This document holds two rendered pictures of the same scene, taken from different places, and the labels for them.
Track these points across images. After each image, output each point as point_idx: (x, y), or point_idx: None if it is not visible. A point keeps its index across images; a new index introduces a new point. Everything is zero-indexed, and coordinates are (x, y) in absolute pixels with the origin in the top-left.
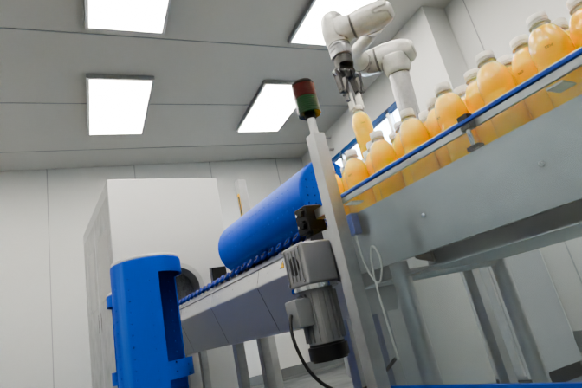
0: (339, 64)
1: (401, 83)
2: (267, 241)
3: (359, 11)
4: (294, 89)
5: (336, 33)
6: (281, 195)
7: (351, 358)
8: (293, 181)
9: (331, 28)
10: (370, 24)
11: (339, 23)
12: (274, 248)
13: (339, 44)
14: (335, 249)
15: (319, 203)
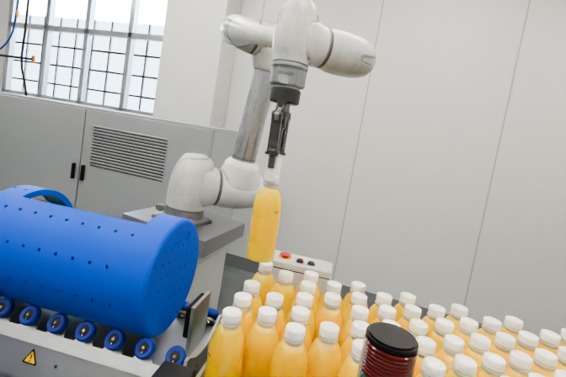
0: (284, 103)
1: (266, 89)
2: (2, 292)
3: (349, 45)
4: (392, 367)
5: (306, 51)
6: (88, 263)
7: None
8: (127, 258)
9: (304, 36)
10: (345, 71)
11: (317, 39)
12: (13, 303)
13: (300, 72)
14: None
15: (157, 305)
